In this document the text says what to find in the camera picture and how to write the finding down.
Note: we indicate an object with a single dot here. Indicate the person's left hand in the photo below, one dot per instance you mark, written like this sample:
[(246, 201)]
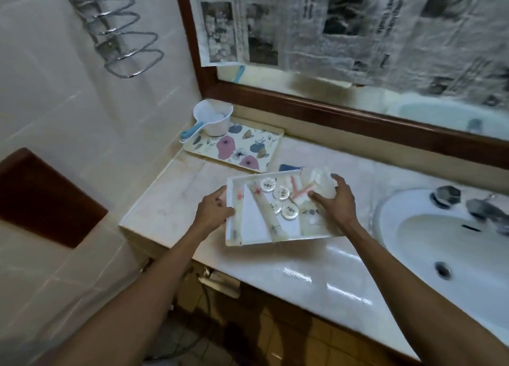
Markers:
[(208, 214)]

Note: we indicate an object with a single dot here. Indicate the person's right hand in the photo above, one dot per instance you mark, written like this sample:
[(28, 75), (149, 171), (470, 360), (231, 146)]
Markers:
[(342, 206)]

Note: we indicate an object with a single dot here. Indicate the person's left thumb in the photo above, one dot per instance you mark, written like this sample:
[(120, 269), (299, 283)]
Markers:
[(227, 212)]

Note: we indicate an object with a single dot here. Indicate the person's right thumb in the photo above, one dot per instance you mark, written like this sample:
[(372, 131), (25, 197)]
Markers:
[(319, 198)]

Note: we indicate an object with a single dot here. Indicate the white rectangular tray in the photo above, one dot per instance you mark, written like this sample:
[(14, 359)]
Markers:
[(254, 216)]

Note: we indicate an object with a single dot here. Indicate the person's left forearm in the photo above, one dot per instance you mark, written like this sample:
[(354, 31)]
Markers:
[(147, 294)]

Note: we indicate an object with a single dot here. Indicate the person's right forearm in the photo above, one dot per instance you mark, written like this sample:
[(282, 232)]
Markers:
[(405, 294)]

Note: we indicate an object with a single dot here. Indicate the long clear toothbrush packet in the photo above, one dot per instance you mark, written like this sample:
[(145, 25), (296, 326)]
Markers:
[(238, 214), (267, 214)]

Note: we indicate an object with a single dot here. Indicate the pink striped small packet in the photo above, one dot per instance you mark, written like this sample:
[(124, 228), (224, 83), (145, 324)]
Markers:
[(301, 191)]

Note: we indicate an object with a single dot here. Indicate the clear plastic amenity packet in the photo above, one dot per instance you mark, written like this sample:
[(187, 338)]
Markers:
[(314, 218)]

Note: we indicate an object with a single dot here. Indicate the round white capped container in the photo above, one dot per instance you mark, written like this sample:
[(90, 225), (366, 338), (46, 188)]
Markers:
[(268, 185), (282, 193), (276, 207), (290, 212)]

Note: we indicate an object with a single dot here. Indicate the blue flat packet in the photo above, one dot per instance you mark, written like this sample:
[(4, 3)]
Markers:
[(291, 167)]

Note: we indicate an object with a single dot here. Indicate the floral patterned tray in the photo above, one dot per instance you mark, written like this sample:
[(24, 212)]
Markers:
[(242, 149)]

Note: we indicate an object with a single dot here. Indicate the wooden framed mirror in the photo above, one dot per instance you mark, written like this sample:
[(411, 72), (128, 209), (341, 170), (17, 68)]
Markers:
[(318, 107)]

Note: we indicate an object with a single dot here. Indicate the white ceramic sink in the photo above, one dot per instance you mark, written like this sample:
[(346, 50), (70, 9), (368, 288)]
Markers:
[(417, 238)]

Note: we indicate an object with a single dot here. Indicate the chrome faucet knob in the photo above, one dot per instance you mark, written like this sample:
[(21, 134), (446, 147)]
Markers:
[(446, 196)]

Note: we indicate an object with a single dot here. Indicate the chrome sink drain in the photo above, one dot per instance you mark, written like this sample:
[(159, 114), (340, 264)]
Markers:
[(443, 270)]

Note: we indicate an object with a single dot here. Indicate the chrome faucet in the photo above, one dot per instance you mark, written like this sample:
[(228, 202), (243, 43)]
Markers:
[(483, 210)]

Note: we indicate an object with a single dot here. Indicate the wide newspaper sheet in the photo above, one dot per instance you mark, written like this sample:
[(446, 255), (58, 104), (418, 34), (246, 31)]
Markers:
[(377, 28)]

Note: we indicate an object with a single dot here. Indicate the brown wooden panel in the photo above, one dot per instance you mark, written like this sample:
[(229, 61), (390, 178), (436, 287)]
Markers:
[(43, 198)]

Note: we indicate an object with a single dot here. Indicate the narrow newspaper sheet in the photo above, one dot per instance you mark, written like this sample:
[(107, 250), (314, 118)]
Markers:
[(216, 24)]

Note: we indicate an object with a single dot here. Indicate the grey metal bracket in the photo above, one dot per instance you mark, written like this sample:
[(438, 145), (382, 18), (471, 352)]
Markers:
[(220, 283)]

